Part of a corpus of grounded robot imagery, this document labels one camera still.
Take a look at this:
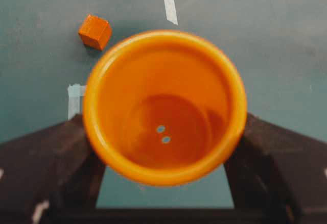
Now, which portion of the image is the orange wooden cube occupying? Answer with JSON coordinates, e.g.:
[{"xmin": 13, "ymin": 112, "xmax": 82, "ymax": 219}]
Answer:
[{"xmin": 78, "ymin": 14, "xmax": 112, "ymax": 51}]

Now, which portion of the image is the white tape corner marker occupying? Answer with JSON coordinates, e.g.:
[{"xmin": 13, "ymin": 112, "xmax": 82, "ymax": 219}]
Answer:
[{"xmin": 67, "ymin": 84, "xmax": 86, "ymax": 120}]

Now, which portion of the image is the orange plastic cup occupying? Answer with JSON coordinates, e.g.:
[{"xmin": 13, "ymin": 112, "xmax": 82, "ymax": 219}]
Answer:
[{"xmin": 83, "ymin": 30, "xmax": 247, "ymax": 186}]

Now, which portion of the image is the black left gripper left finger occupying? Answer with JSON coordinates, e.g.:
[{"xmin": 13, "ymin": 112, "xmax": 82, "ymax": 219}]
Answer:
[{"xmin": 1, "ymin": 115, "xmax": 105, "ymax": 223}]

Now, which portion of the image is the white tape strip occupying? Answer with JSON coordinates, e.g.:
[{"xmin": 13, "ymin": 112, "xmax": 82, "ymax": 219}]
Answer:
[{"xmin": 164, "ymin": 0, "xmax": 178, "ymax": 25}]

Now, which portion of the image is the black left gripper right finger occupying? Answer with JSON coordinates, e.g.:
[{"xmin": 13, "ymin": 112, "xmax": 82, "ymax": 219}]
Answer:
[{"xmin": 224, "ymin": 114, "xmax": 326, "ymax": 223}]

